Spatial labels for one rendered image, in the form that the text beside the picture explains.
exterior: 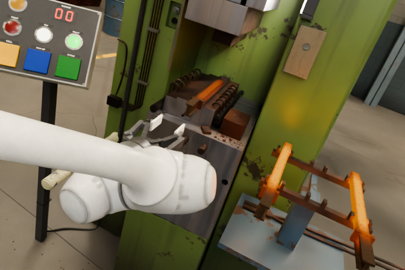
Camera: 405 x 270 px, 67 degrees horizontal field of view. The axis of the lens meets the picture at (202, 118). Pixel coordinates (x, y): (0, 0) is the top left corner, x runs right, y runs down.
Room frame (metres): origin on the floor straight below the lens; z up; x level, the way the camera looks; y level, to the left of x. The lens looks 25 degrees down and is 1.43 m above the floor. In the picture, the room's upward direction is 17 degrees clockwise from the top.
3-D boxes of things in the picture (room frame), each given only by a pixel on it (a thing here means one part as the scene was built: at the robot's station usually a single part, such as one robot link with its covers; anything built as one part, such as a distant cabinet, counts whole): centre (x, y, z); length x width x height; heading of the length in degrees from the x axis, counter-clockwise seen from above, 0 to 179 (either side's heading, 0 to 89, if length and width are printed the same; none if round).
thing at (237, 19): (1.27, 0.02, 1.32); 0.42 x 0.20 x 0.10; 168
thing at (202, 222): (1.26, -0.04, 0.69); 0.56 x 0.38 x 0.45; 168
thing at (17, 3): (1.04, 0.72, 1.16); 0.05 x 0.03 x 0.04; 78
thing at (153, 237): (1.26, -0.04, 0.23); 0.56 x 0.38 x 0.47; 168
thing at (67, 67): (1.00, 0.50, 1.01); 0.07 x 0.05 x 0.07; 103
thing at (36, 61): (0.97, 0.60, 1.01); 0.07 x 0.05 x 0.07; 103
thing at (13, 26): (0.99, 0.71, 1.09); 0.05 x 0.03 x 0.04; 78
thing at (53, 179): (1.04, 0.42, 0.62); 0.44 x 0.05 x 0.05; 168
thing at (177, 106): (1.27, 0.02, 0.96); 0.42 x 0.20 x 0.09; 168
